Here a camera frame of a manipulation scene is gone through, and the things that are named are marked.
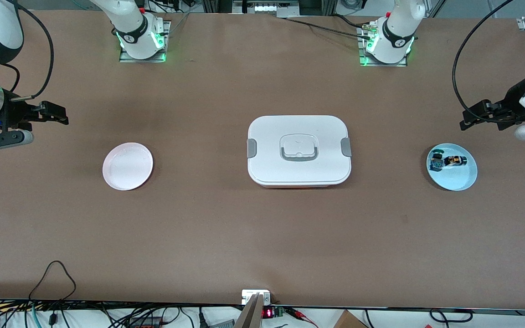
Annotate white lunch box grey handle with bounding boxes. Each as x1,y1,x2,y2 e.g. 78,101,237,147
247,115,352,188

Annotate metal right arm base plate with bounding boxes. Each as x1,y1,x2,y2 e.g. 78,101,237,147
119,20,172,63

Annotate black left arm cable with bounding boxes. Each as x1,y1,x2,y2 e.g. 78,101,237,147
452,0,516,123

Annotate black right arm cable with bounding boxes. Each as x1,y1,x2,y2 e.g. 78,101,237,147
0,5,55,101

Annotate green blue button switch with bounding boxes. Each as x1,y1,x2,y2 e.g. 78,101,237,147
429,148,446,172

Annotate red clip lead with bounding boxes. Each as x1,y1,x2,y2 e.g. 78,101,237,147
285,307,319,328

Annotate small white socket box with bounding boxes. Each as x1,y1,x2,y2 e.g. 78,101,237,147
242,290,271,305

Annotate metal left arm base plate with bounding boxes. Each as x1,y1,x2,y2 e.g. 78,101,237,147
358,23,409,67

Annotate grey metal bar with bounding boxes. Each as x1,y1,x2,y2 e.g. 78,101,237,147
234,293,264,328

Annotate pale pink round plate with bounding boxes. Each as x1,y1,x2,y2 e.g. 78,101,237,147
103,143,154,191

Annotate black cable loop on floor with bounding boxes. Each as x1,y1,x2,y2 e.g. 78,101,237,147
429,308,474,323

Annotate brown cardboard box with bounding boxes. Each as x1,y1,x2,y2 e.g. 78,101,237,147
333,310,369,328

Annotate thin black looped cable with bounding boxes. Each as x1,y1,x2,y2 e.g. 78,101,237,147
29,260,77,301

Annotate silver box with lights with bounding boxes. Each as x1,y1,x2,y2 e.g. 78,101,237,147
233,0,299,15

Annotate black cable to arm base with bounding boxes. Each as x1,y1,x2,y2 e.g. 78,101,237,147
280,16,373,39

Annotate light blue round plate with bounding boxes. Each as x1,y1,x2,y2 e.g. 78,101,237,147
427,143,478,191

